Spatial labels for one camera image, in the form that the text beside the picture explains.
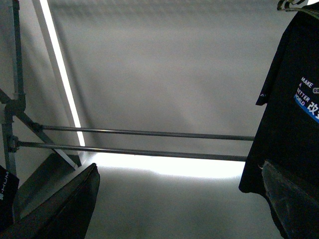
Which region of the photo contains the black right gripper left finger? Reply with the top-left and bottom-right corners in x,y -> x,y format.
0,163 -> 100,239

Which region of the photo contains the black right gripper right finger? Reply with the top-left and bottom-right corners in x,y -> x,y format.
262,160 -> 319,239

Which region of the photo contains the black printed t-shirt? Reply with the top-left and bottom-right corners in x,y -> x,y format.
239,12 -> 319,195

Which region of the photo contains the clothes hanger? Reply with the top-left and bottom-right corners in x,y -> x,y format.
277,0 -> 308,11

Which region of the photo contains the black garment with white text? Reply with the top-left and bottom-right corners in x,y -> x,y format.
0,166 -> 19,232

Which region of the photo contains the lower metal rack rail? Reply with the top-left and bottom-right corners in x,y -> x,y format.
17,141 -> 247,162

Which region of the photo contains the metal rack rail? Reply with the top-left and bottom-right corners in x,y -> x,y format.
17,141 -> 247,162
37,124 -> 254,141

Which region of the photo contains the upper metal rack rail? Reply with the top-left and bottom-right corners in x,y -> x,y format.
37,124 -> 254,141

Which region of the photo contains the grey metal rack frame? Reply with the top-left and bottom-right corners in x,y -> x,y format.
0,0 -> 81,175

